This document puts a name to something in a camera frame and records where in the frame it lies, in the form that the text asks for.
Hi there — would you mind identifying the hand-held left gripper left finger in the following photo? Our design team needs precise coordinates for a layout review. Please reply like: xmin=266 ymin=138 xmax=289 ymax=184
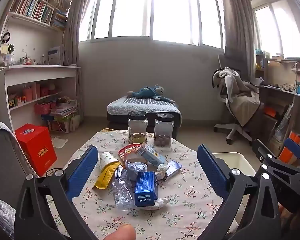
xmin=14 ymin=145 xmax=99 ymax=240

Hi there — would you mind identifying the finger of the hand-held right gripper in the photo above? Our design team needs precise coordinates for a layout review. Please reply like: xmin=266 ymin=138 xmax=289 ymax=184
xmin=284 ymin=137 xmax=300 ymax=167
xmin=252 ymin=139 xmax=282 ymax=170

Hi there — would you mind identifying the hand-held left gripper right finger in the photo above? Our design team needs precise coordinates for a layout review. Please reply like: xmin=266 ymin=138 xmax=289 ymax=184
xmin=197 ymin=144 xmax=282 ymax=240

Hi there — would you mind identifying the white plastic bin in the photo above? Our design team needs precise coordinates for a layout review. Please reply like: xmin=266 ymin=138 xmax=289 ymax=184
xmin=212 ymin=152 xmax=257 ymax=233

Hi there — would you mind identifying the dark blue small box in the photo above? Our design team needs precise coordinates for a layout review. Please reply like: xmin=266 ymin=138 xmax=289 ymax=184
xmin=162 ymin=160 xmax=183 ymax=182

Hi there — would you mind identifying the white foam wrap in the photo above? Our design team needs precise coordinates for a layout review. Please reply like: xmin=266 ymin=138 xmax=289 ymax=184
xmin=142 ymin=197 xmax=170 ymax=210

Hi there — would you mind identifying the person's right hand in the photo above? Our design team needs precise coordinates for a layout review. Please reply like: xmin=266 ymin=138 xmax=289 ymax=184
xmin=278 ymin=204 xmax=300 ymax=233

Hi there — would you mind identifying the person's left hand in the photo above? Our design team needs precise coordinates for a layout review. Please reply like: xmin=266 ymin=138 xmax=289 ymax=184
xmin=100 ymin=224 xmax=137 ymax=240

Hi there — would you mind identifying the orange and white box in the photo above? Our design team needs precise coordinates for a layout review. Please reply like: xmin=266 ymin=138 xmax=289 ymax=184
xmin=279 ymin=131 xmax=300 ymax=164

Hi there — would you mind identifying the clear plastic bag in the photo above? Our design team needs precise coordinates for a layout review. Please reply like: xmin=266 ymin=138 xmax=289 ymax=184
xmin=112 ymin=166 xmax=136 ymax=211
xmin=272 ymin=105 xmax=294 ymax=143

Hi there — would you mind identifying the yellow snack packet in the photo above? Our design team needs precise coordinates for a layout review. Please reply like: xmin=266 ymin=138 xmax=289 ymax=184
xmin=94 ymin=162 xmax=120 ymax=190

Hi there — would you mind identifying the white paper cup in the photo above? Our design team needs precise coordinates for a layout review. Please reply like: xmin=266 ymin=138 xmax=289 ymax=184
xmin=99 ymin=152 xmax=122 ymax=173

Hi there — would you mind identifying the white office chair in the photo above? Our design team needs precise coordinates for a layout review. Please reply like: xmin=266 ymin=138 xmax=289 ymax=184
xmin=213 ymin=54 xmax=262 ymax=145

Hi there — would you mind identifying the white paper sheet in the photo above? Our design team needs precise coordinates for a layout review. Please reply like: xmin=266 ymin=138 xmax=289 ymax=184
xmin=51 ymin=137 xmax=68 ymax=148

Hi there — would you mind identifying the cream fabric bag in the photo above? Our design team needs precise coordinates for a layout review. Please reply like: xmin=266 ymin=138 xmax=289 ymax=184
xmin=70 ymin=115 xmax=81 ymax=132

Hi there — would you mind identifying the red instant noodle bowl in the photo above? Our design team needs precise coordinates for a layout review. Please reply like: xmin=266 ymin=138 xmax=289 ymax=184
xmin=118 ymin=143 xmax=143 ymax=162

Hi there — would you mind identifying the crumpled white tissue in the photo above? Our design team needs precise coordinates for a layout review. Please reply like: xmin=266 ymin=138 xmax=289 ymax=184
xmin=156 ymin=163 xmax=169 ymax=180

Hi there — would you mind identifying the red cardboard box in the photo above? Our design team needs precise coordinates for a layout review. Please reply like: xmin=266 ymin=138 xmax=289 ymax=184
xmin=14 ymin=123 xmax=58 ymax=177

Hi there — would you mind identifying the wooden desk with shelves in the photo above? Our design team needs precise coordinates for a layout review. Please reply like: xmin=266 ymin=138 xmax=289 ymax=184
xmin=254 ymin=52 xmax=300 ymax=155

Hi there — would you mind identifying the crumpled grey plastic wrap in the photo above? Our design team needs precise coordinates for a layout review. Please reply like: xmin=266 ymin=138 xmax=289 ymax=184
xmin=125 ymin=161 xmax=147 ymax=180

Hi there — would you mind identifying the dark low bed base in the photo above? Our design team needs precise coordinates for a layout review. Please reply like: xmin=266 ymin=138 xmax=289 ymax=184
xmin=107 ymin=112 xmax=178 ymax=140

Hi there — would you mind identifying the clear jar with brown balls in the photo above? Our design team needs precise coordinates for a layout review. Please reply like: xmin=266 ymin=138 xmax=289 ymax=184
xmin=154 ymin=113 xmax=175 ymax=147

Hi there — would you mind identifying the light blue carton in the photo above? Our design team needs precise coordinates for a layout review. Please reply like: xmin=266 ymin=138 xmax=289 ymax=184
xmin=136 ymin=142 xmax=166 ymax=166

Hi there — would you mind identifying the blue medicine box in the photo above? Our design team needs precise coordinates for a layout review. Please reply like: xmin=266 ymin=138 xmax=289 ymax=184
xmin=134 ymin=171 xmax=157 ymax=207

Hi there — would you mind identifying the beige blanket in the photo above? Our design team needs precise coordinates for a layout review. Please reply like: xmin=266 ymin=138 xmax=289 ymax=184
xmin=212 ymin=67 xmax=261 ymax=127

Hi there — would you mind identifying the clear jar with yellow nuts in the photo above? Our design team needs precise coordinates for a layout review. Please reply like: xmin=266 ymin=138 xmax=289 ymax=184
xmin=128 ymin=110 xmax=148 ymax=144

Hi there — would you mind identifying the pink basket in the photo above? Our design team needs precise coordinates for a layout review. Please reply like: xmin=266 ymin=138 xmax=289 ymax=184
xmin=34 ymin=102 xmax=52 ymax=115

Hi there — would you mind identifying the padded ottoman with quilt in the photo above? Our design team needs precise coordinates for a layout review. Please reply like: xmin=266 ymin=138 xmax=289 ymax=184
xmin=107 ymin=95 xmax=183 ymax=128

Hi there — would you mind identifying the blue plush monkey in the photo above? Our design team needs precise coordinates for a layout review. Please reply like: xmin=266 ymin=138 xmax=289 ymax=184
xmin=127 ymin=84 xmax=176 ymax=103

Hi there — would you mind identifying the white shelving unit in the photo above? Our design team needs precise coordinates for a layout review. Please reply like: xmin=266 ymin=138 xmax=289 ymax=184
xmin=0 ymin=12 xmax=82 ymax=133

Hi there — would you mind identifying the white desk calendar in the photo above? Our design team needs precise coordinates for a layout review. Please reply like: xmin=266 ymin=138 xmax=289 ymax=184
xmin=47 ymin=46 xmax=65 ymax=65

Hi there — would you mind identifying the small window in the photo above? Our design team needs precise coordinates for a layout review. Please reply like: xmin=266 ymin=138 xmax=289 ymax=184
xmin=252 ymin=0 xmax=300 ymax=58

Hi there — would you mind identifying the grey curtain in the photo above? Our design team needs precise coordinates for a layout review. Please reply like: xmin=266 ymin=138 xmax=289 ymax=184
xmin=221 ymin=0 xmax=257 ymax=83
xmin=62 ymin=0 xmax=102 ymax=68

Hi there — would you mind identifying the large window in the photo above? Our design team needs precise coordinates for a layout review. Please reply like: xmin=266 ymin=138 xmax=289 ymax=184
xmin=79 ymin=0 xmax=225 ymax=49

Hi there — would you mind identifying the row of books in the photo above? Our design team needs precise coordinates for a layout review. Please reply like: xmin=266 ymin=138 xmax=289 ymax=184
xmin=9 ymin=0 xmax=75 ymax=30

